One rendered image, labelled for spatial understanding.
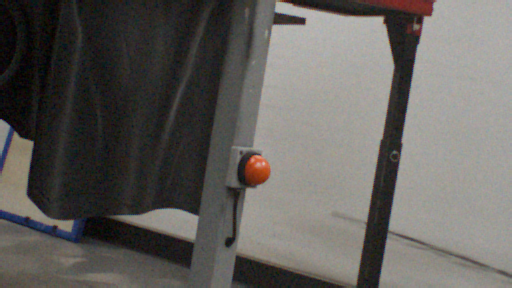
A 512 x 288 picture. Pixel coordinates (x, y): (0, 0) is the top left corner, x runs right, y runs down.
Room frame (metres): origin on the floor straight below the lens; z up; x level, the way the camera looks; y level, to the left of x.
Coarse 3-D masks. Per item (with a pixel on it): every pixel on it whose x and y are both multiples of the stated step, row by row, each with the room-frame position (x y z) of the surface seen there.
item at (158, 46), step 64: (64, 0) 1.40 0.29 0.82; (128, 0) 1.48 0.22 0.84; (192, 0) 1.60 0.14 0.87; (64, 64) 1.41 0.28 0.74; (128, 64) 1.51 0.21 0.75; (192, 64) 1.63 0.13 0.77; (64, 128) 1.43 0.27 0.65; (128, 128) 1.53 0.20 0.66; (192, 128) 1.66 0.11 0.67; (64, 192) 1.46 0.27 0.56; (128, 192) 1.54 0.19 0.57; (192, 192) 1.68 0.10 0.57
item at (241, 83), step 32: (256, 0) 1.27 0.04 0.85; (256, 32) 1.27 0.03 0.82; (224, 64) 1.29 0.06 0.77; (256, 64) 1.28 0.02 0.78; (224, 96) 1.28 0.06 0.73; (256, 96) 1.29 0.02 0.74; (224, 128) 1.28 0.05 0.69; (224, 160) 1.27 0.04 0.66; (224, 192) 1.27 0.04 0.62; (224, 224) 1.27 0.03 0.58; (192, 256) 1.29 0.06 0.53; (224, 256) 1.28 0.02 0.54
